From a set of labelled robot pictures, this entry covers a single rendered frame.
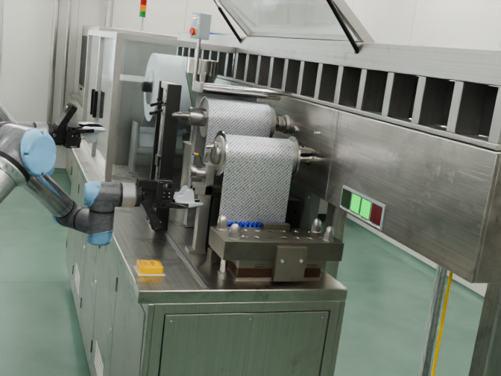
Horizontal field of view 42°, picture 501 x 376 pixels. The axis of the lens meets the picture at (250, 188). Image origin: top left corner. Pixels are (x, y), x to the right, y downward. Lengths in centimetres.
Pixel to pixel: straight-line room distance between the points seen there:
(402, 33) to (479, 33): 106
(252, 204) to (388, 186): 53
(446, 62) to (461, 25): 390
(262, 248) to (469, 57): 83
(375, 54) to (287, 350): 93
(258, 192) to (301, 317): 43
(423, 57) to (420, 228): 44
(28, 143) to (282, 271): 84
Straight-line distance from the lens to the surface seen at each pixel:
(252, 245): 198
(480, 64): 158
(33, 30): 752
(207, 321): 196
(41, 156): 175
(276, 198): 218
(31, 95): 756
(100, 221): 202
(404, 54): 184
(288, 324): 206
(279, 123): 245
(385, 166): 185
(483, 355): 179
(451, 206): 161
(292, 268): 203
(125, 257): 214
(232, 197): 213
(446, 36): 570
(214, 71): 280
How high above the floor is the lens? 158
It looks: 12 degrees down
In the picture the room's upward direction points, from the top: 7 degrees clockwise
